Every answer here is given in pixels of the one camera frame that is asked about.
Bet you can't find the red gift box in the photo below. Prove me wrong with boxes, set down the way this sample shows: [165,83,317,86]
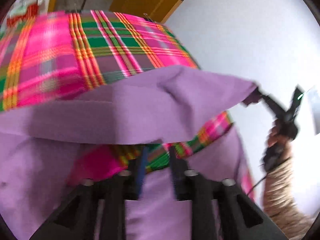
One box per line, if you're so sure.
[7,2,39,28]

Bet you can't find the person's right forearm sleeve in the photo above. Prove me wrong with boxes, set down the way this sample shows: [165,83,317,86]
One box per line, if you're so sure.
[263,158,313,239]

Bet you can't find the black binder clip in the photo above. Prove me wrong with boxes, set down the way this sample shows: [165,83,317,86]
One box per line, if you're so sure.
[143,13,154,23]

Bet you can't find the pink plaid tablecloth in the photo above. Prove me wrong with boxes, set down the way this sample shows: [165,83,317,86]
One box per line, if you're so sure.
[1,10,252,190]

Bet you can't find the person's right hand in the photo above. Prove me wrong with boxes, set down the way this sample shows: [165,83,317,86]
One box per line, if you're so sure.
[267,120,292,165]

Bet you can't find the purple fleece garment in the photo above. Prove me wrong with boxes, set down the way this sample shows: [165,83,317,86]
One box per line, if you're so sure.
[1,66,257,239]

